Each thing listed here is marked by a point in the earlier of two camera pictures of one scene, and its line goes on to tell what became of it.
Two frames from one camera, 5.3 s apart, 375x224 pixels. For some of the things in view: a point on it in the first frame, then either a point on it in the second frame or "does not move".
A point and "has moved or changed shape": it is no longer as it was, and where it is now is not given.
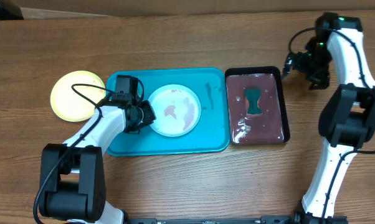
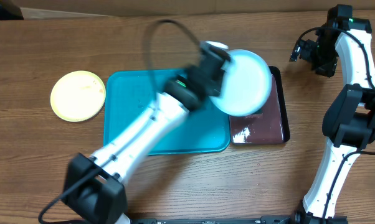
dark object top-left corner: x=5 y=10 does not move
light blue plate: x=177 y=109 has moved or changed shape
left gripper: x=150 y=116 -> x=215 y=88
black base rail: x=265 y=219 does not move
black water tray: x=268 y=128 does not move
